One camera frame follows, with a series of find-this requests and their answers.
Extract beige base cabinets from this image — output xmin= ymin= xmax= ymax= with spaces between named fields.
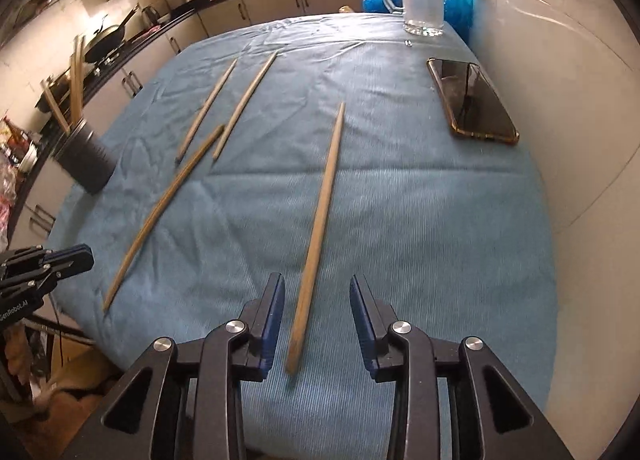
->
xmin=10 ymin=0 xmax=381 ymax=241

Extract blue ribbed tablecloth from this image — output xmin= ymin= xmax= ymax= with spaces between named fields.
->
xmin=50 ymin=12 xmax=560 ymax=460

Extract pile of colourful packets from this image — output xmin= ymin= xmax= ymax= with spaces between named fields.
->
xmin=0 ymin=115 xmax=38 ymax=246

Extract gas stove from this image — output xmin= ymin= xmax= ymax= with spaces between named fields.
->
xmin=50 ymin=47 xmax=126 ymax=91

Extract blue plastic bag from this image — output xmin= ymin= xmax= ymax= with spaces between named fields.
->
xmin=362 ymin=0 xmax=473 ymax=36

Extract wooden chopstick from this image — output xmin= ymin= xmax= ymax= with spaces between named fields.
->
xmin=70 ymin=34 xmax=86 ymax=128
xmin=212 ymin=51 xmax=279 ymax=162
xmin=285 ymin=101 xmax=347 ymax=375
xmin=41 ymin=81 xmax=72 ymax=136
xmin=175 ymin=58 xmax=238 ymax=163
xmin=102 ymin=124 xmax=226 ymax=313

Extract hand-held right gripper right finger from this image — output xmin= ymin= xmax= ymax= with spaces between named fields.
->
xmin=349 ymin=274 xmax=576 ymax=460

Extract black wok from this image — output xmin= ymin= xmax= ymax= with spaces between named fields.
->
xmin=82 ymin=5 xmax=141 ymax=63

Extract smartphone in brown case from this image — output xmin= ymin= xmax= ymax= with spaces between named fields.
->
xmin=426 ymin=57 xmax=521 ymax=145

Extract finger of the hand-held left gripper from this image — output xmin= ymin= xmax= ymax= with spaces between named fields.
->
xmin=0 ymin=244 xmax=95 ymax=293

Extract dark cylindrical chopstick holder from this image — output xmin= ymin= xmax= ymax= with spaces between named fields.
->
xmin=54 ymin=119 xmax=118 ymax=195

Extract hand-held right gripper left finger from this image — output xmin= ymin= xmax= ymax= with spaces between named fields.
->
xmin=60 ymin=272 xmax=287 ymax=460

